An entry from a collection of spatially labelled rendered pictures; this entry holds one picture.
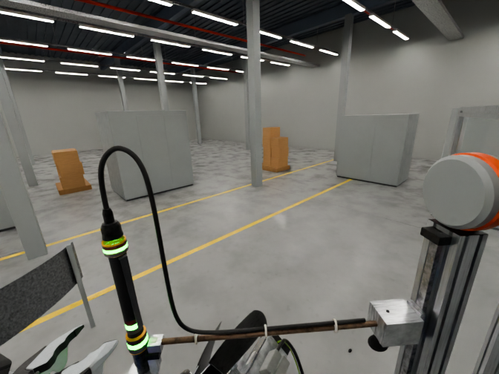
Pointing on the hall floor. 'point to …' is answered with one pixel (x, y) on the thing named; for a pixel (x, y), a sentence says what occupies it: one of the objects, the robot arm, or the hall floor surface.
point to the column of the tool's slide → (445, 297)
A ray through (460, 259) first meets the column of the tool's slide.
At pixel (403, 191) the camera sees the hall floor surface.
